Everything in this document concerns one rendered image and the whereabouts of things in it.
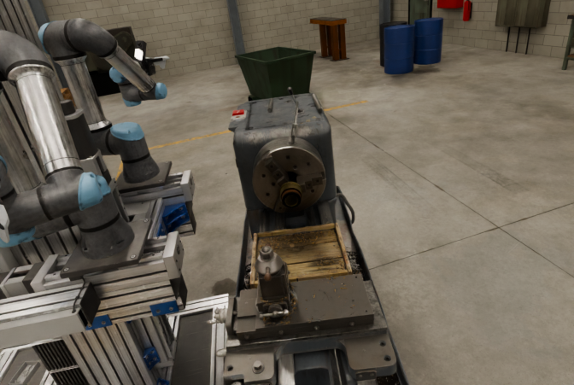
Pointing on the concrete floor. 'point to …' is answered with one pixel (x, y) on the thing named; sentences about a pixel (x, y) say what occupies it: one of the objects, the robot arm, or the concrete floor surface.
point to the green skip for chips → (277, 72)
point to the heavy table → (331, 37)
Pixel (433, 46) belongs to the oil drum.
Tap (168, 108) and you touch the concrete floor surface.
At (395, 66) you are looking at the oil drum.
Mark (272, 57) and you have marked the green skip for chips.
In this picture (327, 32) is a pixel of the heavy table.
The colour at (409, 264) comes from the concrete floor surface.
